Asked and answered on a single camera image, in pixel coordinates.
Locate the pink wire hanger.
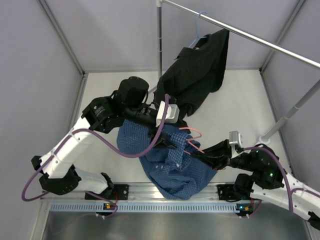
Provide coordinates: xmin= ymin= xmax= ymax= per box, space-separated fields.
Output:
xmin=179 ymin=127 xmax=205 ymax=154

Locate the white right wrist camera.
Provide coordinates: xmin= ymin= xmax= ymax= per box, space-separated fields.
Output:
xmin=228 ymin=130 xmax=244 ymax=154

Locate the silver right rack pole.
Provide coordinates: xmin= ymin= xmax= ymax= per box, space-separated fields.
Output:
xmin=262 ymin=80 xmax=320 ymax=139

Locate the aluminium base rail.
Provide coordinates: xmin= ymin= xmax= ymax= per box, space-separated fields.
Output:
xmin=39 ymin=182 xmax=313 ymax=201

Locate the silver rack pole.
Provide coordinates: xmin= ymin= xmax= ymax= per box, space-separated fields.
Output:
xmin=156 ymin=0 xmax=163 ymax=78
xmin=262 ymin=80 xmax=320 ymax=139

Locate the black pinstriped shirt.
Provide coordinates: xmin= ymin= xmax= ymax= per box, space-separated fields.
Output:
xmin=154 ymin=29 xmax=230 ymax=128

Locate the white left rack foot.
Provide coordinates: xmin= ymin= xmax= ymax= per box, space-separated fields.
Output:
xmin=148 ymin=86 xmax=157 ymax=93

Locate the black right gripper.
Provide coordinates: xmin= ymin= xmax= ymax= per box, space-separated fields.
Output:
xmin=190 ymin=139 xmax=257 ymax=172

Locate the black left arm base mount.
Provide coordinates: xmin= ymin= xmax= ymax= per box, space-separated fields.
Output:
xmin=96 ymin=184 xmax=129 ymax=201

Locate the silver left rack pole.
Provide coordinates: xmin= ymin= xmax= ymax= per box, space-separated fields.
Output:
xmin=156 ymin=0 xmax=163 ymax=78

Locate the silver clothes rack top bar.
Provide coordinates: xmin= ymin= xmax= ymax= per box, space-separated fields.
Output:
xmin=157 ymin=0 xmax=320 ymax=69

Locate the grey slotted cable duct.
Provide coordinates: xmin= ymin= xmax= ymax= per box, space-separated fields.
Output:
xmin=50 ymin=202 xmax=253 ymax=214

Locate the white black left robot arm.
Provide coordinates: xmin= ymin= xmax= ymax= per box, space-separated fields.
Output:
xmin=31 ymin=76 xmax=180 ymax=200

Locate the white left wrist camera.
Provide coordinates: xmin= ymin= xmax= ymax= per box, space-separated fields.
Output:
xmin=155 ymin=101 xmax=180 ymax=127

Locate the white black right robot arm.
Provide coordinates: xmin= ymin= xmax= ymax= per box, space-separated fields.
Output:
xmin=191 ymin=139 xmax=320 ymax=230

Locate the blue checked shirt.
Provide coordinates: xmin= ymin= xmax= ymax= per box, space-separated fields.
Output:
xmin=116 ymin=120 xmax=217 ymax=200

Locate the blue wire hanger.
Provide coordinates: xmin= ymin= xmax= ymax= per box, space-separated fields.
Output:
xmin=188 ymin=11 xmax=207 ymax=48

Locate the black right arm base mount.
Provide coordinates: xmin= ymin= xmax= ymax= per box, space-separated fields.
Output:
xmin=217 ymin=184 xmax=249 ymax=203

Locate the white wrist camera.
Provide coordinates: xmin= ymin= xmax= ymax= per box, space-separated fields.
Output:
xmin=228 ymin=130 xmax=244 ymax=154
xmin=155 ymin=101 xmax=180 ymax=127

